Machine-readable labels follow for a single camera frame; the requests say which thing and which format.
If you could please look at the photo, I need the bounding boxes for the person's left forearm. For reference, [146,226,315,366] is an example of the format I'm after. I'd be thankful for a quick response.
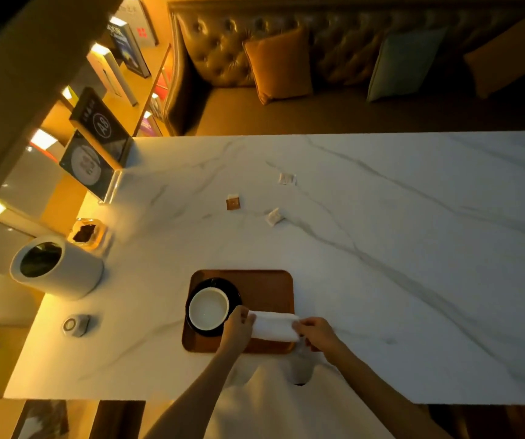
[143,344,245,439]

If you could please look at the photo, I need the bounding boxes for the black table number sign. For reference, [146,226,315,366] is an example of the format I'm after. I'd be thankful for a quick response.
[69,87,134,170]

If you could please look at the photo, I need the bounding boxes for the person's right hand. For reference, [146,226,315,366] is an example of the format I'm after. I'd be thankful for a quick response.
[292,317,344,353]

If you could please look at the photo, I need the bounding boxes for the white book with red mark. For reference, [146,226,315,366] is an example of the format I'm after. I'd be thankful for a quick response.
[115,0,159,48]

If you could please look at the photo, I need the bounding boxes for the wooden bookshelf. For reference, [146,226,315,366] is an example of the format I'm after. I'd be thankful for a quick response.
[0,0,174,270]

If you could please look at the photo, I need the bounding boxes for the white cup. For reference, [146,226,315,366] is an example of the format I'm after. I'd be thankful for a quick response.
[188,287,230,332]

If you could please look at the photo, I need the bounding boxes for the glass jar with dark contents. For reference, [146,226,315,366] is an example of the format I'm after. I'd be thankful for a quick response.
[67,218,108,248]

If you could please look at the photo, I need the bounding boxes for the white cylindrical bin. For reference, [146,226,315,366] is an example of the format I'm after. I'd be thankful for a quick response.
[9,236,105,301]

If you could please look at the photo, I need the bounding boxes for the orange cushion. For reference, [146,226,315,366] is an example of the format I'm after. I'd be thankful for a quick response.
[243,26,314,105]

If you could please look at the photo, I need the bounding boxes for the brown cushion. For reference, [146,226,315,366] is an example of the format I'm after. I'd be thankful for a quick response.
[463,0,525,100]

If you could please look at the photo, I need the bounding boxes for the brown wooden tray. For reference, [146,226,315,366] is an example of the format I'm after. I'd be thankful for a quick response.
[181,269,296,355]

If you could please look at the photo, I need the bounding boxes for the white towel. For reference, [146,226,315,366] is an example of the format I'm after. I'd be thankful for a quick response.
[249,311,301,343]

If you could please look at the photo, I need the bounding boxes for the pale green cushion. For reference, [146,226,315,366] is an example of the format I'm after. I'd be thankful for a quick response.
[366,26,448,103]

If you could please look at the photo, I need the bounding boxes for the brown tufted leather sofa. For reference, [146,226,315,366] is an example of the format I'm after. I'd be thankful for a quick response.
[162,0,525,137]

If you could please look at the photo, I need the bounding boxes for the person's white apron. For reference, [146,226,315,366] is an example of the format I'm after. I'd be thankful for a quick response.
[204,345,393,439]

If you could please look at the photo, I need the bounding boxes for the dark blue book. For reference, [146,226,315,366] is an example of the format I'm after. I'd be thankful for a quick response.
[106,16,152,79]

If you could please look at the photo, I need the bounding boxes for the person's right forearm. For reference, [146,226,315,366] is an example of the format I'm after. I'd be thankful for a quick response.
[323,341,454,439]

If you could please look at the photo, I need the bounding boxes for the small grey round device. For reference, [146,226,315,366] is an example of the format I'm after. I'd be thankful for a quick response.
[62,314,91,338]

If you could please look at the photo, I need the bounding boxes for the black saucer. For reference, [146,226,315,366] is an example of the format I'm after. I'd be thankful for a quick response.
[185,278,243,338]

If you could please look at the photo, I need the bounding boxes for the person's left hand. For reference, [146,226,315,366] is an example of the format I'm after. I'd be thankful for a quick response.
[218,305,257,355]

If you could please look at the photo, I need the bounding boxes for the black acrylic table sign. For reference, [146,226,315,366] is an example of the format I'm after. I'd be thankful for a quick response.
[59,130,123,205]

